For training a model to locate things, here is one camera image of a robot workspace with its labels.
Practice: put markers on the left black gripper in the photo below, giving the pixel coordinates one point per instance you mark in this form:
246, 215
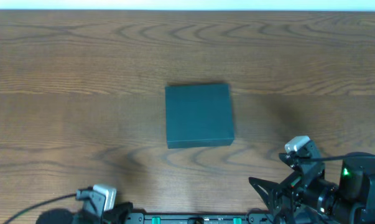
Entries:
120, 210

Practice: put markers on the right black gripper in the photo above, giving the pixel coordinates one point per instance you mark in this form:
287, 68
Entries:
284, 196

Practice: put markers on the dark green box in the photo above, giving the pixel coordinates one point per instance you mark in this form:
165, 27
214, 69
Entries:
199, 116

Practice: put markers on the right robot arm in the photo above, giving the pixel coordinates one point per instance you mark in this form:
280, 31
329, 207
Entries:
339, 189

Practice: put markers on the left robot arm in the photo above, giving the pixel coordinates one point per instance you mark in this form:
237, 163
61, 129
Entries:
58, 216

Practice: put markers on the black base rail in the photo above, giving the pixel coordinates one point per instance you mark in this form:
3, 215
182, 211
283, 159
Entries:
250, 218

